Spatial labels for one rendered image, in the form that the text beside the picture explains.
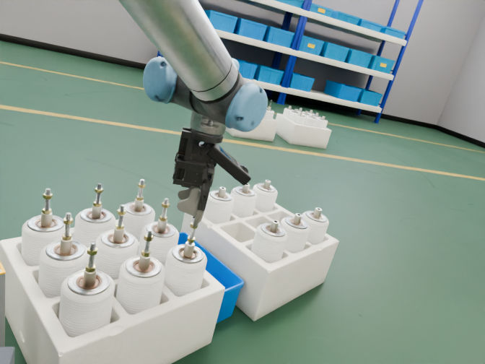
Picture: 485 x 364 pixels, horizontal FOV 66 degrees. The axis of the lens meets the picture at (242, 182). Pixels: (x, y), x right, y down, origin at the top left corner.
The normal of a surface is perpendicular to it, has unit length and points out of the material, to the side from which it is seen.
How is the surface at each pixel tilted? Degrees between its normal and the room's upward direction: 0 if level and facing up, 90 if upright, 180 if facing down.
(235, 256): 90
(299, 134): 90
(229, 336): 0
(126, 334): 90
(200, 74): 126
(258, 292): 90
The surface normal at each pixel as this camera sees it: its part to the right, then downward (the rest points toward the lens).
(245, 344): 0.23, -0.91
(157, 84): -0.63, 0.13
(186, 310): 0.68, 0.40
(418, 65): 0.28, 0.41
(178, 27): 0.40, 0.73
